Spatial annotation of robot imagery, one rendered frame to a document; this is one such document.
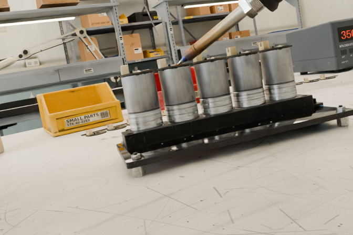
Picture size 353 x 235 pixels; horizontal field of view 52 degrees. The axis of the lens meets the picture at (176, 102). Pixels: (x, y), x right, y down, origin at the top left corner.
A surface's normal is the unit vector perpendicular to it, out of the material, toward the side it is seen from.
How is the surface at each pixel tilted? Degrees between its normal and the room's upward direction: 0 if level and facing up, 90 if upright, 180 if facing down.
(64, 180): 0
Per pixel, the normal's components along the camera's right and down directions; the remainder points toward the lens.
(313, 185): -0.18, -0.98
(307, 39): -0.95, 0.19
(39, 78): 0.43, 0.00
